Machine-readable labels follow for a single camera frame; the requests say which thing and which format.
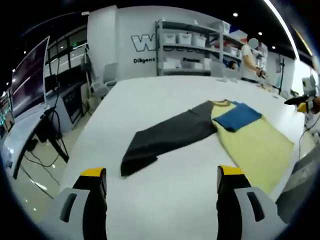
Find right gripper light cable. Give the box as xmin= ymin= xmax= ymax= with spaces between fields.
xmin=298 ymin=121 xmax=316 ymax=146

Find large curved display screen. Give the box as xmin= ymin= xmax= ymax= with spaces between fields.
xmin=9 ymin=35 xmax=51 ymax=119

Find yellow black blue garment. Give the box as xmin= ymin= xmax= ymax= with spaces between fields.
xmin=120 ymin=99 xmax=295 ymax=195

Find grey metal shelf rack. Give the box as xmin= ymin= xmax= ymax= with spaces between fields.
xmin=154 ymin=18 xmax=268 ymax=77

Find small orange objects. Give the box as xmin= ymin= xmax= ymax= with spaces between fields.
xmin=256 ymin=83 xmax=274 ymax=93

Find grey box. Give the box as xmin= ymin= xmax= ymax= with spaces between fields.
xmin=209 ymin=60 xmax=224 ymax=78

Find crumpled white cloth pieces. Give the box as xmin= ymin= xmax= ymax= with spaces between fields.
xmin=215 ymin=76 xmax=239 ymax=84

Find black floor cables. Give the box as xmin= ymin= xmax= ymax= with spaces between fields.
xmin=20 ymin=149 xmax=64 ymax=188

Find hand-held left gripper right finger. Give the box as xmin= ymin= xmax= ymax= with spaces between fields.
xmin=216 ymin=164 xmax=281 ymax=240

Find person's right hand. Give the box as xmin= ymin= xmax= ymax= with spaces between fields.
xmin=311 ymin=95 xmax=320 ymax=113

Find person's grey clothing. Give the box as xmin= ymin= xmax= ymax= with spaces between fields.
xmin=274 ymin=147 xmax=320 ymax=226

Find black stand pole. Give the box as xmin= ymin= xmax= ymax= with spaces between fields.
xmin=278 ymin=55 xmax=286 ymax=91

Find grey chair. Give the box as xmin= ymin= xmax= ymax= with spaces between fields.
xmin=103 ymin=62 xmax=119 ymax=84

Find white desk with black legs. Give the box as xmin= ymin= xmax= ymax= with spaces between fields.
xmin=3 ymin=106 xmax=71 ymax=180

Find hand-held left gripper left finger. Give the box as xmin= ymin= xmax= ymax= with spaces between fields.
xmin=48 ymin=167 xmax=109 ymax=240

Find group of white storage bins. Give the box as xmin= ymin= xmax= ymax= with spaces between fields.
xmin=163 ymin=32 xmax=213 ymax=71

